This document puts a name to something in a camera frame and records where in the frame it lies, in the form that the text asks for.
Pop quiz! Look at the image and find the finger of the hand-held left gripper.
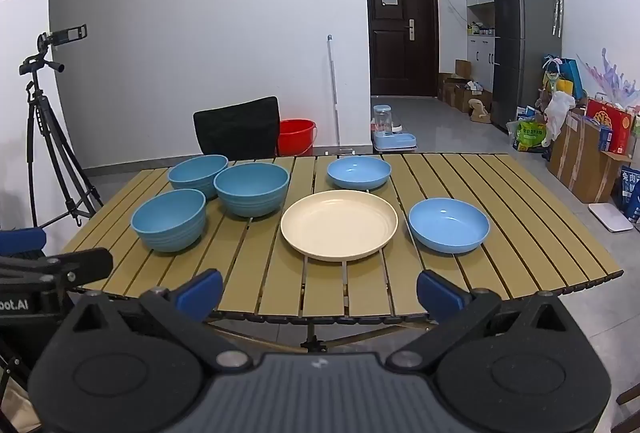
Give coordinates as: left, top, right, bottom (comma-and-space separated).
0, 227, 47, 264
0, 248, 114, 290

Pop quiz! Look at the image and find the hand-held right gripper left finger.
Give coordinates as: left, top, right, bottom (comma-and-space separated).
62, 269, 253, 373

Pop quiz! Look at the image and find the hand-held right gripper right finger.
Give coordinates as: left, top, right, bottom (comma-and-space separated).
387, 269, 581, 373

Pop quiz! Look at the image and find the blue shallow plate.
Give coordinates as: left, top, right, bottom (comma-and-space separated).
408, 198, 491, 255
327, 156, 392, 191

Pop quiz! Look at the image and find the blue deep bowl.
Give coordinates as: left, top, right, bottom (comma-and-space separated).
213, 162, 291, 219
131, 188, 207, 254
167, 155, 230, 201

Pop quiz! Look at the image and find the cream round plate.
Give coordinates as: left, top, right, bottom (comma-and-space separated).
280, 190, 399, 262

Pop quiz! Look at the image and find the black tripod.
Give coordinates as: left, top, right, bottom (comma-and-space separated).
19, 55, 103, 229

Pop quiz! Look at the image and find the black folding chair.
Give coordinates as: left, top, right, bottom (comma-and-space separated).
193, 96, 281, 161

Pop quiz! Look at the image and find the blue pet water dispenser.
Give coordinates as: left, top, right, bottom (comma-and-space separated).
371, 105, 417, 152

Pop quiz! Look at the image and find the red plastic bucket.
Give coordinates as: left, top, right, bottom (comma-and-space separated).
277, 119, 317, 157

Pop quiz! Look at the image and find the green printed bag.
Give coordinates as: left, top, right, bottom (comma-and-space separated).
515, 120, 549, 152

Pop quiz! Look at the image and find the white floor scale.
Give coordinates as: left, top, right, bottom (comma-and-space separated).
588, 203, 635, 234

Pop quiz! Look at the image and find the tan curved scratcher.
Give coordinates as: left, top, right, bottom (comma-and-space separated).
468, 98, 492, 123

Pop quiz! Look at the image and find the large taped cardboard box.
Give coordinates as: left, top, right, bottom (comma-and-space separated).
547, 110, 636, 204

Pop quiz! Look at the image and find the blue pet food bag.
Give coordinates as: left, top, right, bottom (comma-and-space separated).
620, 165, 640, 224

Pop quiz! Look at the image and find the white plastic bag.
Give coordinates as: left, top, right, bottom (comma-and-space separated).
544, 90, 576, 146

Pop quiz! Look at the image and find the white flat mop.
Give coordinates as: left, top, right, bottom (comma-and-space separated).
326, 34, 353, 157

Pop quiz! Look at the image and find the dark brown door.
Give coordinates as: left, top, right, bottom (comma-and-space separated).
365, 0, 440, 98

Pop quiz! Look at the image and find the grey base cabinet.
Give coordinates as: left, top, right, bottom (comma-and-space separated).
467, 35, 496, 88

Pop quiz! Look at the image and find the red gift box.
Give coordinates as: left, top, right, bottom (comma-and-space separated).
586, 98, 637, 154

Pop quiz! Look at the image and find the grey refrigerator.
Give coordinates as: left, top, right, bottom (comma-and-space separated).
491, 0, 558, 130

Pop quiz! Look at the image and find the blue gift bag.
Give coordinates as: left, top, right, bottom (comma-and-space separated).
544, 55, 584, 102

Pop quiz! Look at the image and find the black camera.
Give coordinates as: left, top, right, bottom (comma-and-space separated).
37, 24, 88, 51

